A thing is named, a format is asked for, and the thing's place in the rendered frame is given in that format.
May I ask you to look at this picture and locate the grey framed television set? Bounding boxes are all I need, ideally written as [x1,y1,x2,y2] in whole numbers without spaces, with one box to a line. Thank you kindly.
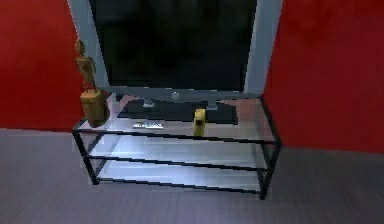
[67,0,284,111]

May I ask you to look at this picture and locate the grey remote control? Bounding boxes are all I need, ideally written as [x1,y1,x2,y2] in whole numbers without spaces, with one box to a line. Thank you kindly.
[132,121,165,130]

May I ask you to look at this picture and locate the yellow small box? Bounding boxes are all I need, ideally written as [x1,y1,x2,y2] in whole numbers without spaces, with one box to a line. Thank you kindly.
[193,108,208,137]

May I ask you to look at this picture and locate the black framed glass stand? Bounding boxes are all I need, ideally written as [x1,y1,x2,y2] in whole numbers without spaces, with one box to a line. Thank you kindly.
[71,92,283,201]

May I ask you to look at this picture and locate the golden figure statue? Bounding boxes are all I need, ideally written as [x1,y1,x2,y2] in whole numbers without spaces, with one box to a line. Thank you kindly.
[74,39,110,129]

